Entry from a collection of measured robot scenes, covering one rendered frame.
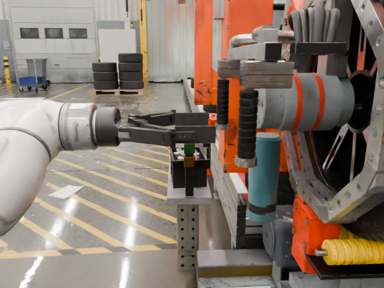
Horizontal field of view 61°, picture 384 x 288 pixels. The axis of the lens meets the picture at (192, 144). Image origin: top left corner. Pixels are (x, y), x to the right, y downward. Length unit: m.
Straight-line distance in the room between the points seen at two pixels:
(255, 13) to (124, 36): 10.61
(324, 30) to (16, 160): 0.54
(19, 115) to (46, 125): 0.05
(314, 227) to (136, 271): 0.97
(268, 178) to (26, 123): 0.64
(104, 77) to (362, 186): 8.63
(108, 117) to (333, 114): 0.50
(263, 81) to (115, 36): 11.23
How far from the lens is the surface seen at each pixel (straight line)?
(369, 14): 0.69
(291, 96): 0.76
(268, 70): 0.61
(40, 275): 1.74
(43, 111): 0.62
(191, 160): 1.18
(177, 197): 1.24
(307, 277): 1.27
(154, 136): 0.54
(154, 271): 1.63
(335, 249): 0.85
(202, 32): 3.14
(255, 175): 0.96
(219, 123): 0.96
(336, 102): 0.80
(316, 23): 0.64
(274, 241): 1.23
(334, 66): 0.84
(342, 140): 0.97
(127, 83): 9.01
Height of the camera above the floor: 0.95
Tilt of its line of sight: 15 degrees down
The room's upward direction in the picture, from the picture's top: straight up
